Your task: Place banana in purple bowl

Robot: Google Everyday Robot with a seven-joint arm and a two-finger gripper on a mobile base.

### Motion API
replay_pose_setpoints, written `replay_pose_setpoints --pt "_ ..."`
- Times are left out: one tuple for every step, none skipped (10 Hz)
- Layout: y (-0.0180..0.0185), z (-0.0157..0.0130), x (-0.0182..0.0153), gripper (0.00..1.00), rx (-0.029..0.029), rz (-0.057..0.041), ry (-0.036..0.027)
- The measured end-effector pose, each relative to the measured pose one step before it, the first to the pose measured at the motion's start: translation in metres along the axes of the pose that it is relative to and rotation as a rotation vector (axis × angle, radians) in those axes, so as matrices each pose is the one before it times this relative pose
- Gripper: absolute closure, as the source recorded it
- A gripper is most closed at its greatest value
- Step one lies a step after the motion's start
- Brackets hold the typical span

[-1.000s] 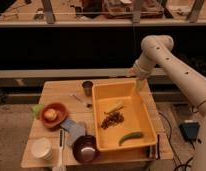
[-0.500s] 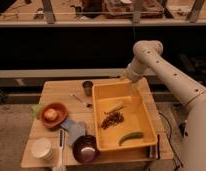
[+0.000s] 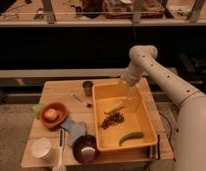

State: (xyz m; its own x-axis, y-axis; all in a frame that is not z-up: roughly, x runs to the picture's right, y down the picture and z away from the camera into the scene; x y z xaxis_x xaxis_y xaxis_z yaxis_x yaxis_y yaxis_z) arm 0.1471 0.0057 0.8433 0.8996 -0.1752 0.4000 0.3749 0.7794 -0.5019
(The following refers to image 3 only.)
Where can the white handled brush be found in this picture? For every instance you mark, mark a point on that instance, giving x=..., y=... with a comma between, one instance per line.
x=60, y=166

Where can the blue cloth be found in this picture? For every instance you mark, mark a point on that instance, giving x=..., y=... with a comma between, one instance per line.
x=75, y=130

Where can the metal spoon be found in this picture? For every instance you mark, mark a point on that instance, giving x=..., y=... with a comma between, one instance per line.
x=86, y=104

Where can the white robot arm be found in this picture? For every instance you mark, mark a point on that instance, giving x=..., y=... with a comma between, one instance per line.
x=190, y=150

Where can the yellow plastic bin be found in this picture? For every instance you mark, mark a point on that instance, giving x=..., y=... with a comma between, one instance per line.
x=136, y=118

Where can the purple bowl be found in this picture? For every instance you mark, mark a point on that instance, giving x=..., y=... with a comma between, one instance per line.
x=85, y=149

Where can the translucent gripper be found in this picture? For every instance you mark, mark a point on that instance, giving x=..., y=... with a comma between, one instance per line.
x=131, y=90

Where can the green pepper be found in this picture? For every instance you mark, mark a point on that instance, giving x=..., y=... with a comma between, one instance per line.
x=132, y=135

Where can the orange plate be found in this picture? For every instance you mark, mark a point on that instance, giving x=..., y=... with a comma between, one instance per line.
x=62, y=115

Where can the yellow apple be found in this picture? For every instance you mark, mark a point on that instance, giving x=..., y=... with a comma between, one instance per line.
x=51, y=114

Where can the dark metal cup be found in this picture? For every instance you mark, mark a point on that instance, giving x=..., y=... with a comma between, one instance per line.
x=87, y=86

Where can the wooden table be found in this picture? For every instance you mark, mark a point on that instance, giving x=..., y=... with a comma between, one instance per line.
x=59, y=91

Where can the dark grape bunch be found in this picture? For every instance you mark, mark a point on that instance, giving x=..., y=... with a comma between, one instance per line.
x=112, y=119

